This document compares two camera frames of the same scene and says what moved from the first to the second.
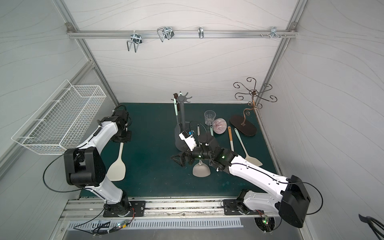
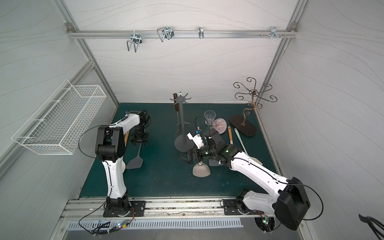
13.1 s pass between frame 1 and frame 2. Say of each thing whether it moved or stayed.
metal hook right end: stayed
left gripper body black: moved
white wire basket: stayed
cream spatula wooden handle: stayed
